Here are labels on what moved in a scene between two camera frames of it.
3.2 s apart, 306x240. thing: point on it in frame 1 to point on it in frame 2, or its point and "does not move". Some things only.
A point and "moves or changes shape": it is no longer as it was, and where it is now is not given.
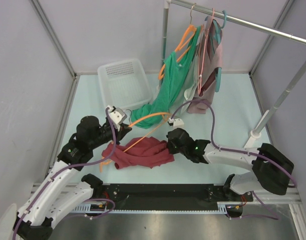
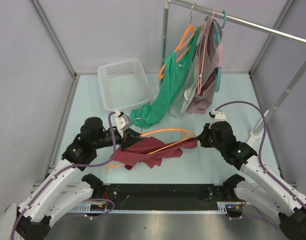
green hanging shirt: x=150 y=115 does not move
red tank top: x=139 y=151 moves or changes shape
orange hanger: x=103 y=160 to x=108 y=165
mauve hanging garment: x=210 y=58 does not move
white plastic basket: x=124 y=84 does not move
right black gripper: x=170 y=149 to x=203 y=136
